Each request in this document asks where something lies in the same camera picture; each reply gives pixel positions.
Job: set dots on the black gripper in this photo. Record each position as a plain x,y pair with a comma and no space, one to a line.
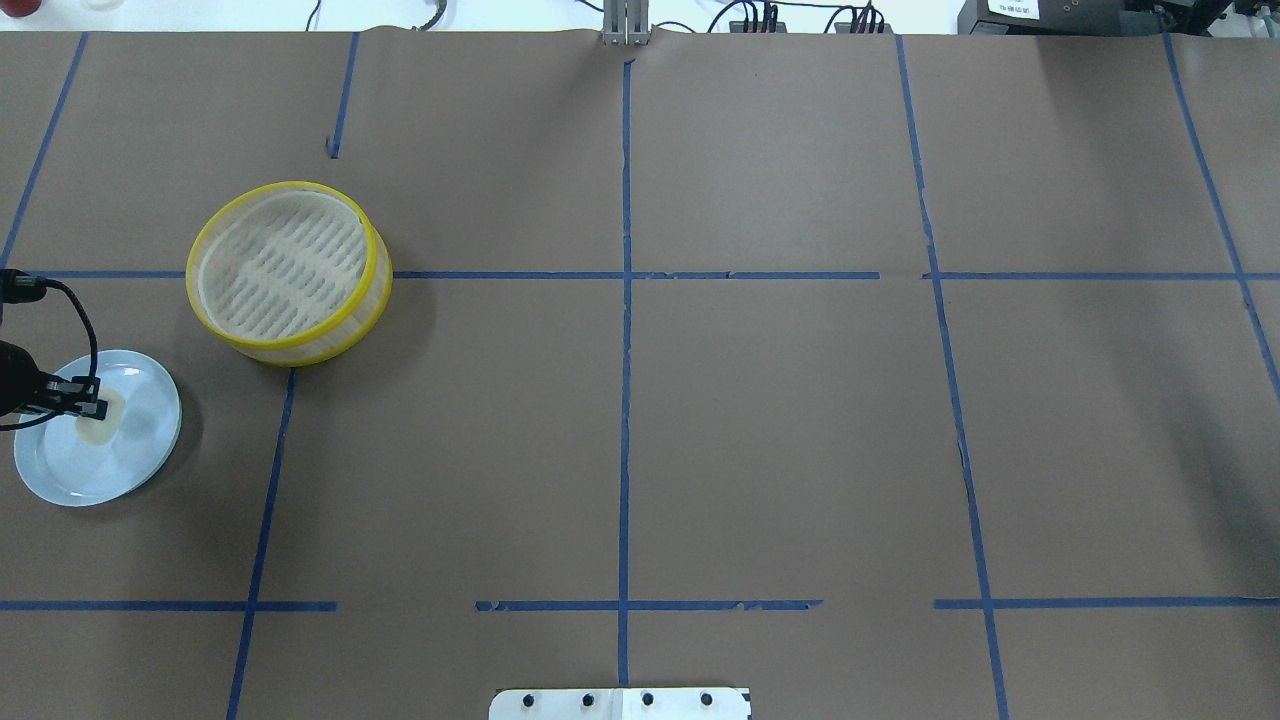
14,378

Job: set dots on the pale white bun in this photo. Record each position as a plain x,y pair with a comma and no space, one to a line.
98,432

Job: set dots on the yellow round steamer basket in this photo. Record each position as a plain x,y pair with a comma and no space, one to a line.
290,274

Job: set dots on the light blue plate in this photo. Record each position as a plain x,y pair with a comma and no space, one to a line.
60,468

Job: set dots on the red cylinder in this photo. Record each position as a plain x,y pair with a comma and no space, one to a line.
20,8

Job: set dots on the black device box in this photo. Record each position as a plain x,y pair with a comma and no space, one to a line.
1088,18

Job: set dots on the silver aluminium frame post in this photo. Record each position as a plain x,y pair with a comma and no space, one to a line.
625,22

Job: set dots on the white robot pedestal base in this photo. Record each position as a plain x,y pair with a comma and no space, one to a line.
622,703

